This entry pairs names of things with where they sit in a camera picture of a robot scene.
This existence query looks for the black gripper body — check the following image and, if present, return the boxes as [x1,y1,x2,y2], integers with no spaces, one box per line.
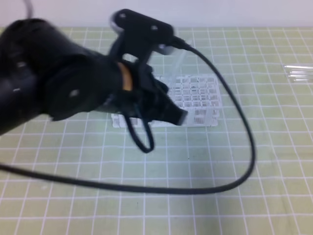
[97,61,171,122]

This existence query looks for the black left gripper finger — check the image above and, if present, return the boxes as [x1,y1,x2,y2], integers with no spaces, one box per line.
[151,94,188,125]

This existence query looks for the clear glass test tube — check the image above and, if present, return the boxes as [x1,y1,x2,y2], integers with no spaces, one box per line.
[169,37,193,78]

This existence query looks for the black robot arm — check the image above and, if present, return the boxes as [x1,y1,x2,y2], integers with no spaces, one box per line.
[0,19,187,134]

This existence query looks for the white test tube rack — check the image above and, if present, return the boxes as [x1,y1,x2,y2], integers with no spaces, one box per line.
[111,74,223,128]

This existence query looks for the green grid tablecloth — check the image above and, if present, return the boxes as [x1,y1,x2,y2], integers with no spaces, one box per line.
[0,27,313,235]

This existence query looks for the clear test tubes pile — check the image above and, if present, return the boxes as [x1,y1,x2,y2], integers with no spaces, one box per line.
[284,64,313,83]

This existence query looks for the black camera cable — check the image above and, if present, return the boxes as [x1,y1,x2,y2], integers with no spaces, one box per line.
[0,36,256,195]

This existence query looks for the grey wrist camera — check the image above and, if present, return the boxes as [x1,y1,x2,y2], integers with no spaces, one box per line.
[110,9,175,55]

